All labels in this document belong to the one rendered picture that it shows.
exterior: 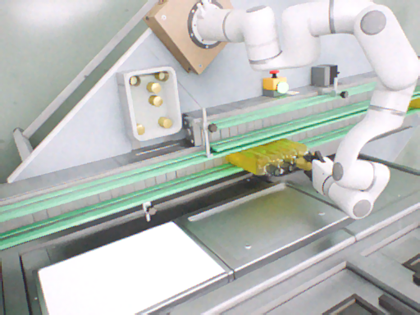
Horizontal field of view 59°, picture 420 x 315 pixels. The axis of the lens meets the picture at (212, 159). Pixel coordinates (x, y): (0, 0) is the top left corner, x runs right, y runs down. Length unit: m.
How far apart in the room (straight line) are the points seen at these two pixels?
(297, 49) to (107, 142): 0.68
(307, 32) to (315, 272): 0.61
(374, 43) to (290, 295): 0.60
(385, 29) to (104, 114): 0.85
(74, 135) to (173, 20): 0.48
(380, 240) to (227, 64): 0.82
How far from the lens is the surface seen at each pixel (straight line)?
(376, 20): 0.92
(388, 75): 0.90
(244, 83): 1.51
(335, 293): 0.98
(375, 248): 1.14
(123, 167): 1.20
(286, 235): 1.09
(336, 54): 1.86
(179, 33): 1.25
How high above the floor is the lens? 1.97
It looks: 55 degrees down
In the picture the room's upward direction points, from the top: 116 degrees clockwise
